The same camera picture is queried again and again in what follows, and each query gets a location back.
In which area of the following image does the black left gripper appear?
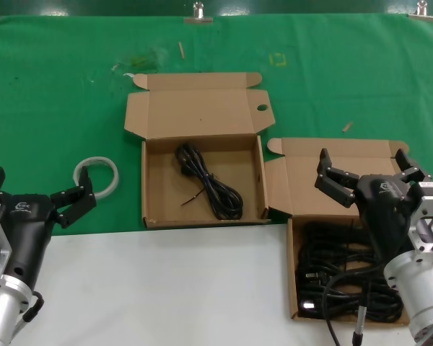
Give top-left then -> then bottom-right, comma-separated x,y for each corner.
0,167 -> 97,289

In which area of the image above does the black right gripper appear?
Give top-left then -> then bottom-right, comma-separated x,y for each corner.
314,147 -> 433,267

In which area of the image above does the open cardboard box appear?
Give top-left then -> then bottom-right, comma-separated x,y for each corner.
263,136 -> 433,327
123,71 -> 277,229

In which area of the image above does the clear tape roll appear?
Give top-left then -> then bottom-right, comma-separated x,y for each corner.
73,155 -> 121,200

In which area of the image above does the green table cloth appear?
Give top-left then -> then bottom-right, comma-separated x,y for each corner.
0,13 -> 433,237

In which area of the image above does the clear tape scrap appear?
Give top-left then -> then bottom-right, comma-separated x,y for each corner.
110,48 -> 167,79

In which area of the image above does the silver binder clip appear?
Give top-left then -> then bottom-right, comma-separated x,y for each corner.
408,0 -> 433,22
183,1 -> 214,25

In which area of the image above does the black power cable pile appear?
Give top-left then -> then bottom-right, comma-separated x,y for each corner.
294,220 -> 405,324

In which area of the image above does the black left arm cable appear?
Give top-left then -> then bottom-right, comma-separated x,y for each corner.
21,290 -> 45,324

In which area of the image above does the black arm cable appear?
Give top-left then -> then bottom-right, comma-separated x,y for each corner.
322,265 -> 387,346
21,290 -> 45,324

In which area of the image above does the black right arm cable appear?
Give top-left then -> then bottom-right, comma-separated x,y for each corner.
322,265 -> 387,346

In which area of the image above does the silver cable connector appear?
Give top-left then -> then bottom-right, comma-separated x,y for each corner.
352,305 -> 367,346

